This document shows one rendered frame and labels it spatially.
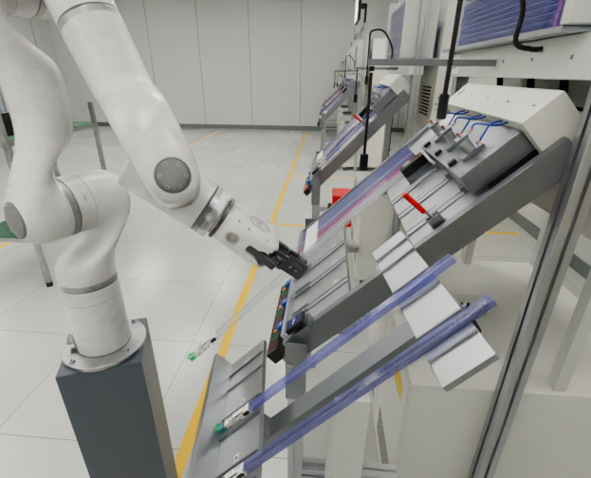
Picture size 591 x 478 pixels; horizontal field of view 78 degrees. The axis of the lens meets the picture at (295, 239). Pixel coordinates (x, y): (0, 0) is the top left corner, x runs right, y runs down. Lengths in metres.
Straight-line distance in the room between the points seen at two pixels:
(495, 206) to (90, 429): 1.04
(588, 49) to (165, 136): 0.65
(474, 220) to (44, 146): 0.82
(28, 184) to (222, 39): 9.17
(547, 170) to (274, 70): 8.97
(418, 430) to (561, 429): 0.35
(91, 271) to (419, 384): 0.80
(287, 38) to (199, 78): 2.32
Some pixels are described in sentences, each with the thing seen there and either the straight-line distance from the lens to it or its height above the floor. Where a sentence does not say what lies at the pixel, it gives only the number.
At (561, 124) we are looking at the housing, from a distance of 0.83.
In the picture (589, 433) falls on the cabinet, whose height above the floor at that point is 0.50.
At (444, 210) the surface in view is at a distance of 0.87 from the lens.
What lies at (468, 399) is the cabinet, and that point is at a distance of 1.08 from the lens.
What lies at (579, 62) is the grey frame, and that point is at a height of 1.34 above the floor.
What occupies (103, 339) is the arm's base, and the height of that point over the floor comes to 0.76.
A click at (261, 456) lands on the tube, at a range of 0.62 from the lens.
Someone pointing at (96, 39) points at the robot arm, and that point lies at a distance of 0.64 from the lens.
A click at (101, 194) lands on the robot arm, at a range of 0.86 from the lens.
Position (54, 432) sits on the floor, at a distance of 1.92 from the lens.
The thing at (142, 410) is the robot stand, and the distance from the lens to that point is 1.08.
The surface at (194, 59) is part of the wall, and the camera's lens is 10.03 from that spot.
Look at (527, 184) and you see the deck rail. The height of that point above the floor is 1.13.
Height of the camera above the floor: 1.32
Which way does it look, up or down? 24 degrees down
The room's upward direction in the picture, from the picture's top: straight up
